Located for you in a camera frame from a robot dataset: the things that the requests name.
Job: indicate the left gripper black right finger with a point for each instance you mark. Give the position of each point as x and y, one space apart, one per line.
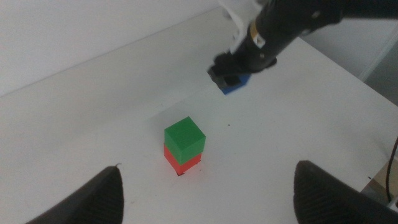
323 199

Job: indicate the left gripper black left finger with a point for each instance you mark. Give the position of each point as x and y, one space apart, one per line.
96 199

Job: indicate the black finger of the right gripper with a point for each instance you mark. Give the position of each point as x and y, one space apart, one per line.
222 76

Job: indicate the blue cube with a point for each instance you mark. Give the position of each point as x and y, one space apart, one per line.
233 89

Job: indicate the green cube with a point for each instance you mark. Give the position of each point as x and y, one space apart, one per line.
183 137

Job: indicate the red cube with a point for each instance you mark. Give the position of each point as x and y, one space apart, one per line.
174 162

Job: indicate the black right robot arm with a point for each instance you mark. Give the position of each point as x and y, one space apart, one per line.
298 15

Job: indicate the brown cardboard box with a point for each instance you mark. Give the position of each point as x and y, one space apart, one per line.
381 183

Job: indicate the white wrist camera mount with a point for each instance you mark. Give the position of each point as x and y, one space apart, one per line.
239 21

